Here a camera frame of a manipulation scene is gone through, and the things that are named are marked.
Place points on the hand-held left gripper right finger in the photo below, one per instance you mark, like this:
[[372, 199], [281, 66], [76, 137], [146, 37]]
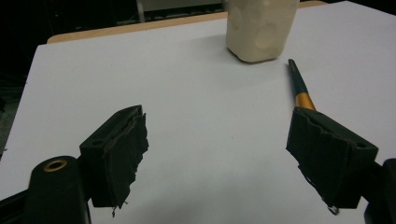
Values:
[[330, 155]]

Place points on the cream pen holder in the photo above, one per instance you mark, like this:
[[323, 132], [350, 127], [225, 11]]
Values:
[[258, 31]]

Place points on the metal stand pole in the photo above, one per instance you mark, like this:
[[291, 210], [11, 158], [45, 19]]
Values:
[[140, 9]]

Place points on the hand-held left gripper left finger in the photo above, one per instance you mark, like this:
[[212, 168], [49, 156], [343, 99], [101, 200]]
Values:
[[115, 155]]

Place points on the white table mat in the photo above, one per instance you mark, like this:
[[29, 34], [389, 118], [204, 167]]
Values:
[[202, 109]]

